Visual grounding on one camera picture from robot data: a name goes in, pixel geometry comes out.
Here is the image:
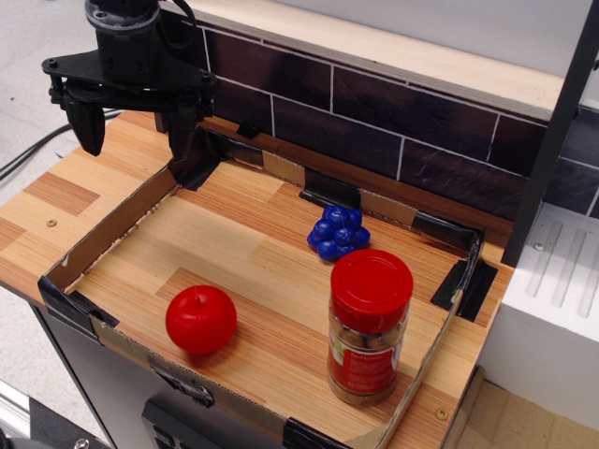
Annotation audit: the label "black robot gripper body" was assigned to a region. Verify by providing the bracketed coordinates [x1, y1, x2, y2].
[42, 1, 216, 117]

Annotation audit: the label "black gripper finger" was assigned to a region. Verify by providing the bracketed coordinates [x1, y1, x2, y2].
[65, 98, 105, 156]
[168, 109, 196, 163]

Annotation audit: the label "red-lidded spice bottle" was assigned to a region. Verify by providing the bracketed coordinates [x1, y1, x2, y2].
[328, 249, 414, 406]

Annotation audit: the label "taped cardboard fence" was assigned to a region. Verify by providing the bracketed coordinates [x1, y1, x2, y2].
[38, 114, 484, 448]

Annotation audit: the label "blue plastic grape bunch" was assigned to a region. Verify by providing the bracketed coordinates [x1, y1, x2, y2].
[307, 206, 371, 261]

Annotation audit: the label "red plastic apple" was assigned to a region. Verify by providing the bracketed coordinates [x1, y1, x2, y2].
[165, 285, 237, 355]

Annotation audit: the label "white sink unit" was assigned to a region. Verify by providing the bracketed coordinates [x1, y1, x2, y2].
[480, 204, 598, 428]

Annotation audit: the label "black floor cables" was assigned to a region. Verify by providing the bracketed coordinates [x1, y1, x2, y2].
[0, 108, 123, 182]

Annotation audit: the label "dark metal post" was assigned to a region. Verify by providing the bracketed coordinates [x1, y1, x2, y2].
[502, 0, 598, 268]

